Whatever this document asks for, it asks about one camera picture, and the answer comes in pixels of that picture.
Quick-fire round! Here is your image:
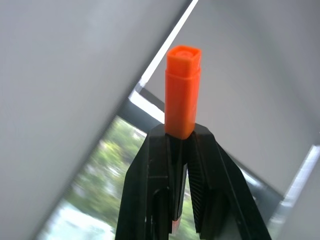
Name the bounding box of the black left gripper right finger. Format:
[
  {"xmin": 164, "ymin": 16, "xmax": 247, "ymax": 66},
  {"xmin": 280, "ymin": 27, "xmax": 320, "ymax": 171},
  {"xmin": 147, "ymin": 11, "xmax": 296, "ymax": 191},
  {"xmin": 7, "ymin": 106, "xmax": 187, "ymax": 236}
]
[{"xmin": 184, "ymin": 122, "xmax": 273, "ymax": 240}]

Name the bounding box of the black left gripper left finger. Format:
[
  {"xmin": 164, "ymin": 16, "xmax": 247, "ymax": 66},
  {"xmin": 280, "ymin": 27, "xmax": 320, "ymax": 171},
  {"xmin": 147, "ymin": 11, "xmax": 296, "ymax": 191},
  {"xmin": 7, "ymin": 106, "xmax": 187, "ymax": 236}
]
[{"xmin": 114, "ymin": 124, "xmax": 185, "ymax": 240}]

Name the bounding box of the dark window frame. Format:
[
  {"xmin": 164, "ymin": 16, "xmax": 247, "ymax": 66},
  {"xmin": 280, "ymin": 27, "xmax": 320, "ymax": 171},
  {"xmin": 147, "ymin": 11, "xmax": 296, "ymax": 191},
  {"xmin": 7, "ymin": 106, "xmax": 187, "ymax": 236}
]
[{"xmin": 117, "ymin": 77, "xmax": 285, "ymax": 223}]

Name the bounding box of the orange capped black pen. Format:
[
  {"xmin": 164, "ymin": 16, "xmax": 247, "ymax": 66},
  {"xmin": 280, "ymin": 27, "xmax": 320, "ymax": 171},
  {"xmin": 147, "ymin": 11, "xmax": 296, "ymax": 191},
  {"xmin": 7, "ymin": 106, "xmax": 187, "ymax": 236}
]
[{"xmin": 164, "ymin": 44, "xmax": 203, "ymax": 235}]

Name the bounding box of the grey roller window blind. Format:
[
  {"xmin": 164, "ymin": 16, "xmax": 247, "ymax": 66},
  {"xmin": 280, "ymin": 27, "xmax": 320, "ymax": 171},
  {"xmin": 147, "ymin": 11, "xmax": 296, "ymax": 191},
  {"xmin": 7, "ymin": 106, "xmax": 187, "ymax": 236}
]
[
  {"xmin": 146, "ymin": 0, "xmax": 320, "ymax": 201},
  {"xmin": 0, "ymin": 0, "xmax": 191, "ymax": 240}
]

